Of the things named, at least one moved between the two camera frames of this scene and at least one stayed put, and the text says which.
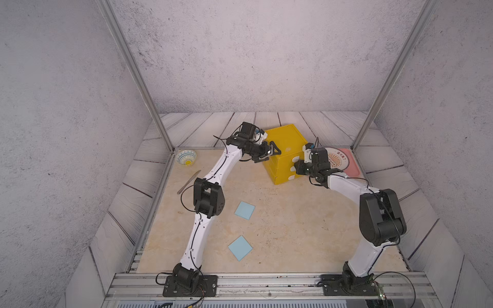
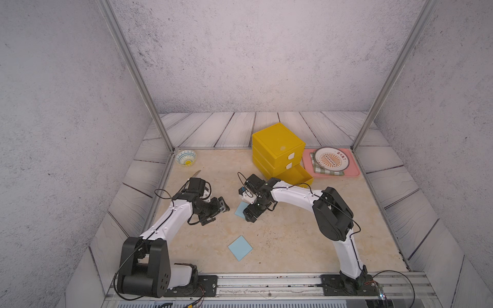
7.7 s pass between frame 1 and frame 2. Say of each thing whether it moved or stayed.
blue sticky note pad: stayed
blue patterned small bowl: stayed
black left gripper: moved
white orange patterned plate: stayed
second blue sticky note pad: stayed
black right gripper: moved
